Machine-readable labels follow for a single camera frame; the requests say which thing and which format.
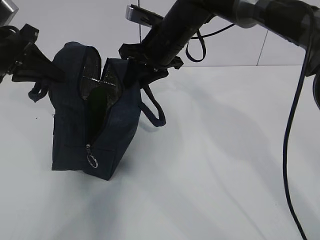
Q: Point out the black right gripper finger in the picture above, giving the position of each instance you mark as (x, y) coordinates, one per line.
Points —
(148, 76)
(132, 73)

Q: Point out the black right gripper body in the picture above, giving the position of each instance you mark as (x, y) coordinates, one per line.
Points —
(159, 48)

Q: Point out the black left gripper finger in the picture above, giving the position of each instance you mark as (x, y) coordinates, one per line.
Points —
(21, 74)
(41, 64)

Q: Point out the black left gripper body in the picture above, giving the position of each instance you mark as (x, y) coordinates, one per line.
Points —
(14, 43)

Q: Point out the dark blue lunch bag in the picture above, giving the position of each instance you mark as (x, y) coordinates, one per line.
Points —
(73, 149)

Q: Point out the green cucumber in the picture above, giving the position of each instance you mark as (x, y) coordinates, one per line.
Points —
(97, 106)

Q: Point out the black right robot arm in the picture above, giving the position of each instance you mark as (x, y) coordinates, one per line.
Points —
(293, 20)

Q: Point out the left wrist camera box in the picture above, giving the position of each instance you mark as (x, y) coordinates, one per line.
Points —
(8, 10)

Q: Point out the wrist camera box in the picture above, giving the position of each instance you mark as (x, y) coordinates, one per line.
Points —
(142, 16)
(8, 10)

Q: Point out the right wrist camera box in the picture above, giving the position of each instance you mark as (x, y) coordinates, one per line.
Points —
(142, 16)

